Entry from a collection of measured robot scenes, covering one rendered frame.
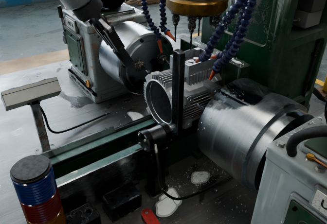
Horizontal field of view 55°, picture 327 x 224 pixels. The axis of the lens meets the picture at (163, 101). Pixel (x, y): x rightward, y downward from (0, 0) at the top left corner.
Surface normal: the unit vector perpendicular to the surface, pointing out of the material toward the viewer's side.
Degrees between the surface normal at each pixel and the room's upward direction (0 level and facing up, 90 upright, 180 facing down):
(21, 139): 0
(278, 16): 90
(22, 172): 0
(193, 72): 90
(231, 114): 43
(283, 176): 90
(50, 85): 51
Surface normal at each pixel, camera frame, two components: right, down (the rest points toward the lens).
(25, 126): 0.00, -0.85
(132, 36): -0.29, -0.69
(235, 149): -0.78, 0.05
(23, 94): 0.44, -0.20
